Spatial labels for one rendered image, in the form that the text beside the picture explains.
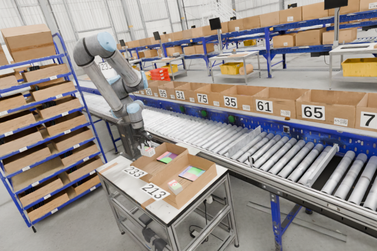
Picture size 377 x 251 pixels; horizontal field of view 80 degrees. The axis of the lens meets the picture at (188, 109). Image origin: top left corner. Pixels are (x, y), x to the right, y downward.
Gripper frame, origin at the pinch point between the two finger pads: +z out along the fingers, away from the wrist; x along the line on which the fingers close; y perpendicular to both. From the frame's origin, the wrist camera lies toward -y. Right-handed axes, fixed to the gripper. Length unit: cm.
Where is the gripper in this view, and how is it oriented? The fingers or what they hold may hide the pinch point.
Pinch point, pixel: (147, 150)
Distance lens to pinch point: 176.9
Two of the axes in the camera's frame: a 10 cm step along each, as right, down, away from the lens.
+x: -5.8, 3.8, -7.3
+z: 1.9, 9.3, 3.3
